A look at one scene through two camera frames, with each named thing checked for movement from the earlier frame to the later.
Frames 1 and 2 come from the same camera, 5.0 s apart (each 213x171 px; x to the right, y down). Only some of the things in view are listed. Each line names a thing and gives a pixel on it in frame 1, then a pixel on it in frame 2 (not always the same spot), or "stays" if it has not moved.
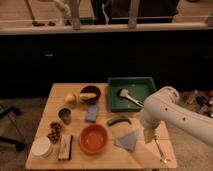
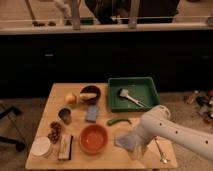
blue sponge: x=91 y=113 stays
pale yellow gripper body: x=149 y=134 -> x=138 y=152
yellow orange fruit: x=70 y=98 stays
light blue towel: x=127 y=140 stays
